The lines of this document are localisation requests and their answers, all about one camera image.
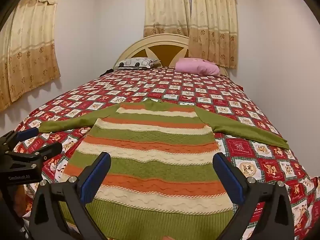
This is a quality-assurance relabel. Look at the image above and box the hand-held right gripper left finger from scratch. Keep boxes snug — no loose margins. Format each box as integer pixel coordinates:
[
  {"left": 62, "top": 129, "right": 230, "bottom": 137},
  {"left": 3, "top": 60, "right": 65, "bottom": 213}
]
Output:
[{"left": 29, "top": 151, "right": 112, "bottom": 240}]

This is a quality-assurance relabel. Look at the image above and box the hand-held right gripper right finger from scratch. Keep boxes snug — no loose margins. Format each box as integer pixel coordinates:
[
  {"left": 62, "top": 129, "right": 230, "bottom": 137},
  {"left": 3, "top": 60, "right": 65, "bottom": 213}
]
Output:
[{"left": 212, "top": 152, "right": 295, "bottom": 240}]

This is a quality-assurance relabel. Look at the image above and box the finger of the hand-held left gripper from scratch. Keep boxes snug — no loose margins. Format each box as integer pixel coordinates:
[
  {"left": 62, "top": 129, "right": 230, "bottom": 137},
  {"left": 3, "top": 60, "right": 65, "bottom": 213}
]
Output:
[
  {"left": 29, "top": 142, "right": 63, "bottom": 167},
  {"left": 0, "top": 127, "right": 40, "bottom": 152}
]

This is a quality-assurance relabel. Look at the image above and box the green orange striped knit sweater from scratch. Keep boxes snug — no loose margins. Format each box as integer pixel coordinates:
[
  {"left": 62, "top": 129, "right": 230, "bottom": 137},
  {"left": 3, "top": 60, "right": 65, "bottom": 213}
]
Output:
[{"left": 39, "top": 99, "right": 290, "bottom": 240}]

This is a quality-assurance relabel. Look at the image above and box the beige floral curtain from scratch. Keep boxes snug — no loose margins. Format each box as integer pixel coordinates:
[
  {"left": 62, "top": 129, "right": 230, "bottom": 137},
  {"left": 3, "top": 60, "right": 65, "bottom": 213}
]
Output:
[
  {"left": 0, "top": 0, "right": 62, "bottom": 112},
  {"left": 188, "top": 0, "right": 238, "bottom": 70},
  {"left": 143, "top": 0, "right": 192, "bottom": 38}
]

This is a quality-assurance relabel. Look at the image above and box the red checked printed blanket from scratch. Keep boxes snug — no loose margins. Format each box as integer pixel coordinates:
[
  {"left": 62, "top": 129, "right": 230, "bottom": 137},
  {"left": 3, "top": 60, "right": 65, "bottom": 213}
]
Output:
[{"left": 15, "top": 66, "right": 320, "bottom": 240}]

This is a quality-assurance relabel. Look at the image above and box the pink pillow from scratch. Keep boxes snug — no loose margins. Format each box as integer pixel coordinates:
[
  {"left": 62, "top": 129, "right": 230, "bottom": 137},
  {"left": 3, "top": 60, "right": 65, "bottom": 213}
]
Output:
[{"left": 175, "top": 57, "right": 221, "bottom": 77}]

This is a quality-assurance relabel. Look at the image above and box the white car print pillow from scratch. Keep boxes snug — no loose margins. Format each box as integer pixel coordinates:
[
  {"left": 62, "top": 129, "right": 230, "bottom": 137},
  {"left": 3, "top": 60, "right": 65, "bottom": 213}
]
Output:
[{"left": 115, "top": 57, "right": 160, "bottom": 70}]

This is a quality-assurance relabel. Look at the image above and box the cream and brown bed headboard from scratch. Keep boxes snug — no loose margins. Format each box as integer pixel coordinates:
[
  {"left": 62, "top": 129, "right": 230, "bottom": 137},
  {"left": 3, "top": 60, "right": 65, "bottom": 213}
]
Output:
[{"left": 114, "top": 34, "right": 229, "bottom": 77}]

